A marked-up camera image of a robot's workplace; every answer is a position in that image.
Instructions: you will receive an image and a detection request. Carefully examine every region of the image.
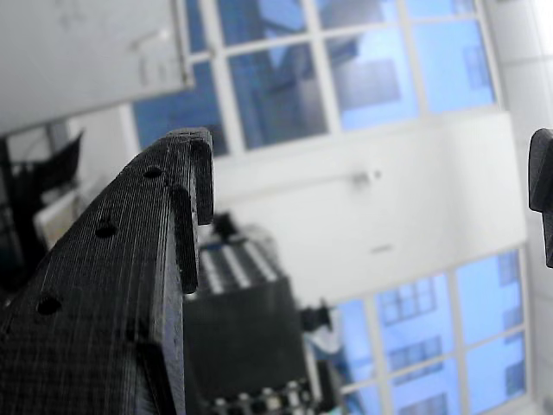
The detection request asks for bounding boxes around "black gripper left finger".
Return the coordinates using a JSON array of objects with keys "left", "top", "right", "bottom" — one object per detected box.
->
[{"left": 0, "top": 126, "right": 216, "bottom": 415}]

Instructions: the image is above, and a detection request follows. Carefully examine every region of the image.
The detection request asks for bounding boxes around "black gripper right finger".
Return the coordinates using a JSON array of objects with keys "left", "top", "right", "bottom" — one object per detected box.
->
[{"left": 528, "top": 127, "right": 553, "bottom": 270}]

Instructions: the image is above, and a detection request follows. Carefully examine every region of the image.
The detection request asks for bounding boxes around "black tool drawer cabinet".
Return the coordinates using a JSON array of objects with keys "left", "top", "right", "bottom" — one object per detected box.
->
[{"left": 184, "top": 239, "right": 315, "bottom": 415}]

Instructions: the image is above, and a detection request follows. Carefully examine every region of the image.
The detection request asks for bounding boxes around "white-framed glass window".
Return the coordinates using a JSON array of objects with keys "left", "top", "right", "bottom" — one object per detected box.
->
[
  {"left": 334, "top": 248, "right": 535, "bottom": 415},
  {"left": 131, "top": 0, "right": 505, "bottom": 153}
]

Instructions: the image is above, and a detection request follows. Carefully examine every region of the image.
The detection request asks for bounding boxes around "white whiteboard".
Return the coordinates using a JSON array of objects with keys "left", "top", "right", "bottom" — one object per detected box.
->
[{"left": 0, "top": 0, "right": 196, "bottom": 131}]

